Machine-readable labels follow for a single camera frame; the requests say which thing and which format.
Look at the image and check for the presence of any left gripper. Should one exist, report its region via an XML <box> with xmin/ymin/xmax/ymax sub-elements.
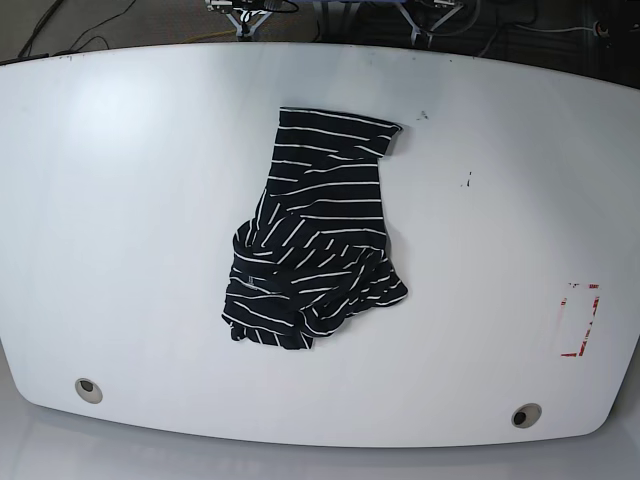
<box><xmin>400</xmin><ymin>9</ymin><xmax>433</xmax><ymax>48</ymax></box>

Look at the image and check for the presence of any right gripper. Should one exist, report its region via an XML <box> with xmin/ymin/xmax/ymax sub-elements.
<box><xmin>225</xmin><ymin>9</ymin><xmax>265</xmax><ymax>38</ymax></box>

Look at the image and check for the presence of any black white striped t-shirt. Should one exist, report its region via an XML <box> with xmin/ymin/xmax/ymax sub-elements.
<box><xmin>221</xmin><ymin>107</ymin><xmax>408</xmax><ymax>350</ymax></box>

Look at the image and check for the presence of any red tape rectangle marking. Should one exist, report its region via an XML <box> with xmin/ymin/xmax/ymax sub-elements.
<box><xmin>554</xmin><ymin>283</ymin><xmax>601</xmax><ymax>358</ymax></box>

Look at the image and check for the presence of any yellow floor cable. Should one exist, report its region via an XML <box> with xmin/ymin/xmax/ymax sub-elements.
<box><xmin>182</xmin><ymin>28</ymin><xmax>238</xmax><ymax>44</ymax></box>

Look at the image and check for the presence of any white wall cable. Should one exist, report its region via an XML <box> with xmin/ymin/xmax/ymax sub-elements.
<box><xmin>514</xmin><ymin>21</ymin><xmax>596</xmax><ymax>35</ymax></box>

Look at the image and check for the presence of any left table cable grommet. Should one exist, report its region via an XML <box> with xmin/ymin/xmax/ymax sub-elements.
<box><xmin>75</xmin><ymin>378</ymin><xmax>103</xmax><ymax>404</ymax></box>

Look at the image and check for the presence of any table cable grommet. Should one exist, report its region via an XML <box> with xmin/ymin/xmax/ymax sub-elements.
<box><xmin>511</xmin><ymin>403</ymin><xmax>542</xmax><ymax>429</ymax></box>
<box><xmin>75</xmin><ymin>378</ymin><xmax>103</xmax><ymax>404</ymax></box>

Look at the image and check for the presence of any right table cable grommet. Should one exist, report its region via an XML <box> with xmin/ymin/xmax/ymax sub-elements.
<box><xmin>511</xmin><ymin>403</ymin><xmax>542</xmax><ymax>429</ymax></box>

